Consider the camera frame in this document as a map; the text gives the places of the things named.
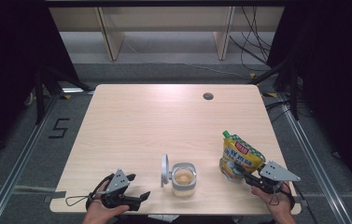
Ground person's right hand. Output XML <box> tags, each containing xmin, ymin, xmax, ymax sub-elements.
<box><xmin>250</xmin><ymin>182</ymin><xmax>297</xmax><ymax>224</ymax></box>

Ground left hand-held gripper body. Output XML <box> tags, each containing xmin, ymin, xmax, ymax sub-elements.
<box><xmin>101</xmin><ymin>169</ymin><xmax>141</xmax><ymax>210</ymax></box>

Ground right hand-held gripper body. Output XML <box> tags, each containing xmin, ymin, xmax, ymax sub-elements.
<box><xmin>247</xmin><ymin>160</ymin><xmax>302</xmax><ymax>196</ymax></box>

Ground person's left hand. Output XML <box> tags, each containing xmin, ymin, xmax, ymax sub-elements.
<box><xmin>82</xmin><ymin>180</ymin><xmax>131</xmax><ymax>224</ymax></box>

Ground grey floor tape strip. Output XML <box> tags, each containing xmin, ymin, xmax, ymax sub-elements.
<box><xmin>0</xmin><ymin>184</ymin><xmax>67</xmax><ymax>203</ymax></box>

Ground light wooden shelf unit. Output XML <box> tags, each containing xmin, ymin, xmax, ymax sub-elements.
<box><xmin>49</xmin><ymin>6</ymin><xmax>286</xmax><ymax>62</ymax></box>

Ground black metal stand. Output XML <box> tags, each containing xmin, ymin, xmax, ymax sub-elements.
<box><xmin>247</xmin><ymin>58</ymin><xmax>301</xmax><ymax>121</ymax></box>
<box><xmin>35</xmin><ymin>66</ymin><xmax>94</xmax><ymax>126</ymax></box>

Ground bundle of black cables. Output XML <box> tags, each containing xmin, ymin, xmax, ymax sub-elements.
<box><xmin>229</xmin><ymin>6</ymin><xmax>274</xmax><ymax>73</ymax></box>

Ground beige seasoning granules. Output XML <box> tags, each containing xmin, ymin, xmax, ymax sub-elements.
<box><xmin>175</xmin><ymin>168</ymin><xmax>194</xmax><ymax>185</ymax></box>

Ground aluminium floor rail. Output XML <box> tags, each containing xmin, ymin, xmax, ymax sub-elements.
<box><xmin>0</xmin><ymin>88</ymin><xmax>95</xmax><ymax>224</ymax></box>
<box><xmin>276</xmin><ymin>92</ymin><xmax>352</xmax><ymax>224</ymax></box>

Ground grey lidded seasoning jar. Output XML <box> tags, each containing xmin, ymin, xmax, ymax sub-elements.
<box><xmin>160</xmin><ymin>153</ymin><xmax>198</xmax><ymax>197</ymax></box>

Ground black floor cables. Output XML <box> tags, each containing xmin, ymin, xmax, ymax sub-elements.
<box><xmin>264</xmin><ymin>100</ymin><xmax>291</xmax><ymax>123</ymax></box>

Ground yellow spout pouch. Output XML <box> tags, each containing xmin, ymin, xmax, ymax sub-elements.
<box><xmin>218</xmin><ymin>130</ymin><xmax>267</xmax><ymax>182</ymax></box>

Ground dark curtain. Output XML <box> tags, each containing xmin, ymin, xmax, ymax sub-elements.
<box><xmin>0</xmin><ymin>0</ymin><xmax>82</xmax><ymax>174</ymax></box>
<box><xmin>266</xmin><ymin>0</ymin><xmax>352</xmax><ymax>202</ymax></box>

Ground black wrist strap cord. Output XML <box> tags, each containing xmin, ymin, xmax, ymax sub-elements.
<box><xmin>64</xmin><ymin>194</ymin><xmax>92</xmax><ymax>208</ymax></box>
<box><xmin>269</xmin><ymin>183</ymin><xmax>297</xmax><ymax>211</ymax></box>

